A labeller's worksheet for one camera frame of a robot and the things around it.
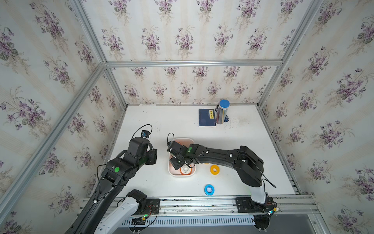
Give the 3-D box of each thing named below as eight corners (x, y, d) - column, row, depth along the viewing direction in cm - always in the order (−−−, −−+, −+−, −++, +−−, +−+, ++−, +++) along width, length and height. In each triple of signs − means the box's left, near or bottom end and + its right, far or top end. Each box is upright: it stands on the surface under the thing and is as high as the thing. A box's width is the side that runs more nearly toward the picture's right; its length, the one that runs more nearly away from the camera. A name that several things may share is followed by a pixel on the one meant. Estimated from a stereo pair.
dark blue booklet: (199, 126, 109) (199, 125, 107) (197, 110, 120) (198, 108, 119) (216, 127, 109) (216, 125, 107) (213, 110, 120) (214, 108, 119)
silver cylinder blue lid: (216, 124, 110) (221, 106, 95) (215, 117, 114) (219, 99, 100) (225, 124, 110) (231, 107, 95) (223, 117, 114) (229, 99, 100)
